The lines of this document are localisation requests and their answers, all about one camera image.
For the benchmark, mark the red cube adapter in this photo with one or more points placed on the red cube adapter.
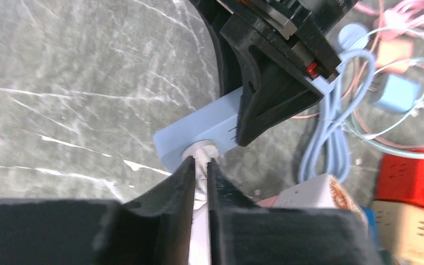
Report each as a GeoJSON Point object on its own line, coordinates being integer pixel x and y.
{"type": "Point", "coordinates": [401, 179]}

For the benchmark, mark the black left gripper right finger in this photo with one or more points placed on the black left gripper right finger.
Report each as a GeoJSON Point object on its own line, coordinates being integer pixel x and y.
{"type": "Point", "coordinates": [242, 232]}

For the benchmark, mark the white round plug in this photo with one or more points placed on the white round plug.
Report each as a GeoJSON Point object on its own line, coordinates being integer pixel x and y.
{"type": "Point", "coordinates": [199, 248]}

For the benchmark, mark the small pink plug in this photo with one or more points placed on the small pink plug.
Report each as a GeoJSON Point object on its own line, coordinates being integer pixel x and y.
{"type": "Point", "coordinates": [394, 50]}

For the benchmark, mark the light blue power strip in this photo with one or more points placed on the light blue power strip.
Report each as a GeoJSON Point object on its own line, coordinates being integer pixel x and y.
{"type": "Point", "coordinates": [216, 121]}

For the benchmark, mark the white cube charger with picture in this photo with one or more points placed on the white cube charger with picture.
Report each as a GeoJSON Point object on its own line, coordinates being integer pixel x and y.
{"type": "Point", "coordinates": [323, 191]}

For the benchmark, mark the blue cube charger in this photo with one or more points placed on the blue cube charger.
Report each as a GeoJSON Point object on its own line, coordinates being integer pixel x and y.
{"type": "Point", "coordinates": [372, 226]}

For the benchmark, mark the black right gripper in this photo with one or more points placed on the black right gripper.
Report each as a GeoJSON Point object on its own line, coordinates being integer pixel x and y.
{"type": "Point", "coordinates": [262, 47]}

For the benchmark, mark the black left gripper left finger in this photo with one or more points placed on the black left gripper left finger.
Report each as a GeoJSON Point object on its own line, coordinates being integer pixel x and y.
{"type": "Point", "coordinates": [151, 229]}

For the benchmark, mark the light blue charger plug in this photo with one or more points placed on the light blue charger plug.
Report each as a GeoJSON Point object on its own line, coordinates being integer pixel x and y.
{"type": "Point", "coordinates": [396, 94]}

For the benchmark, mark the peach cube charger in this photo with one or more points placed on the peach cube charger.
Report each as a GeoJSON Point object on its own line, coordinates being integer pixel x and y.
{"type": "Point", "coordinates": [401, 230]}

